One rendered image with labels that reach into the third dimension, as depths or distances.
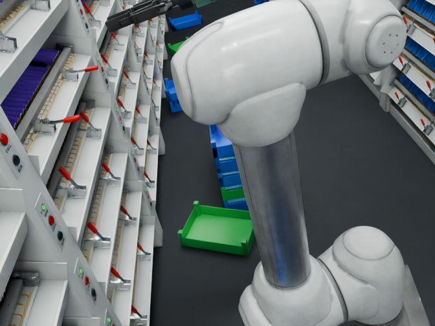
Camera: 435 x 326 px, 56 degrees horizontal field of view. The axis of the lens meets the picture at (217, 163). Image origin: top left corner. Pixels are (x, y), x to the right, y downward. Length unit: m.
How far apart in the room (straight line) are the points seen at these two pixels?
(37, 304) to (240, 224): 1.14
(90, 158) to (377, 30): 0.84
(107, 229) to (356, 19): 0.89
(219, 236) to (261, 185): 1.14
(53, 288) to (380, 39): 0.71
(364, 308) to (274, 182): 0.45
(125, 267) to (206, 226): 0.60
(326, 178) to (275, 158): 1.40
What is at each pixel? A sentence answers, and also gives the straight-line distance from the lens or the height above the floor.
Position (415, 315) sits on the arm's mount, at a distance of 1.20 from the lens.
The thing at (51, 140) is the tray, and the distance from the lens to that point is 0.94.
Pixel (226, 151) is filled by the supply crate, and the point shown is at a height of 0.35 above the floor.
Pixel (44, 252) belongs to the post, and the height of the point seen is 0.78.
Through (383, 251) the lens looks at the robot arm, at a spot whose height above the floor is 0.58.
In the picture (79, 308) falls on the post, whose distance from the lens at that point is 0.96.
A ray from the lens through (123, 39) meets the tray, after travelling 2.02.
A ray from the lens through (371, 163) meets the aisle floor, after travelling 2.12.
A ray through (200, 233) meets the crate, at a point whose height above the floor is 0.00.
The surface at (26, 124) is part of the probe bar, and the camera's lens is 0.95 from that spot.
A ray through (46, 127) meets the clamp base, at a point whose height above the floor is 0.91.
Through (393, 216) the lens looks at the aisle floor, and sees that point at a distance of 1.87.
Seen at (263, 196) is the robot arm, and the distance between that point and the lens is 0.69.
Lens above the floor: 1.31
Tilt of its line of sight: 37 degrees down
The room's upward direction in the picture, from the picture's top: 12 degrees counter-clockwise
